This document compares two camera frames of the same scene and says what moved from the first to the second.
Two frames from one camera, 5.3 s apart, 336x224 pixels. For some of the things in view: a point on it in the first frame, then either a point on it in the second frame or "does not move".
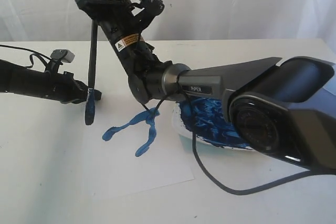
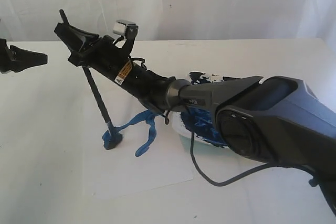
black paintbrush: (90, 110) → (112, 137)
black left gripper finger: (81, 97) → (18, 66)
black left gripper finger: (82, 87) → (17, 53)
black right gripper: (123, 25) → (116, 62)
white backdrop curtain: (40, 7) does not move
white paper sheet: (132, 147) does not move
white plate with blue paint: (211, 126) does not move
